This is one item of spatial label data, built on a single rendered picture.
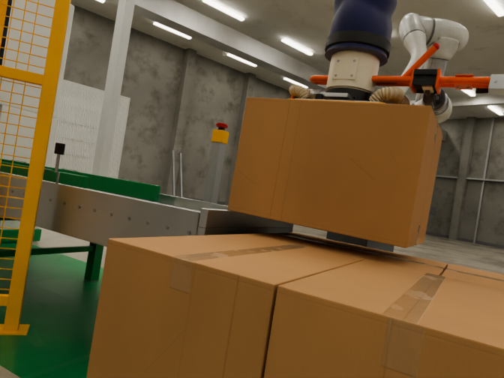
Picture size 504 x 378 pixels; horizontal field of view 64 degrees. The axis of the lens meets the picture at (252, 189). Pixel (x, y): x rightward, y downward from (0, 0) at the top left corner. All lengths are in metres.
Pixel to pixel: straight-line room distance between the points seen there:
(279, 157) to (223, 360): 0.76
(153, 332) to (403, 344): 0.46
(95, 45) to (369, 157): 12.41
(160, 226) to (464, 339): 1.03
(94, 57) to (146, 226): 11.95
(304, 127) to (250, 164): 0.22
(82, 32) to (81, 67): 0.99
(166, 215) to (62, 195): 0.55
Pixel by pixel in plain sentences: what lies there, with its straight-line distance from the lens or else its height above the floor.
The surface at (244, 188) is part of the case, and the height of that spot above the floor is 0.69.
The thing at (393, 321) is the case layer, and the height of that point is 0.54.
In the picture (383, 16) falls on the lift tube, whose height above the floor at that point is 1.34.
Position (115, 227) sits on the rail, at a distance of 1.56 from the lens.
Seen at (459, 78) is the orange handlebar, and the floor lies 1.13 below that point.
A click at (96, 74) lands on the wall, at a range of 13.21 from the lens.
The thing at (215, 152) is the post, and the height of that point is 0.87.
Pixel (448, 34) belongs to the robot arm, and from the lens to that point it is 2.22.
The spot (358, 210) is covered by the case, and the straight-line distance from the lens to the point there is 1.24.
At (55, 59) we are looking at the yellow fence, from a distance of 1.83.
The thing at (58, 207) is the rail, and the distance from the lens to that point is 1.81.
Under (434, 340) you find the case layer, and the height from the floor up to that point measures 0.53.
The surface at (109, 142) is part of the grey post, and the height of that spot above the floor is 0.97.
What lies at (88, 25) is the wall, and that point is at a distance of 13.41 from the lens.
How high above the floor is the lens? 0.69
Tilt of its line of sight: level
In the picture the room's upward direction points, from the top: 9 degrees clockwise
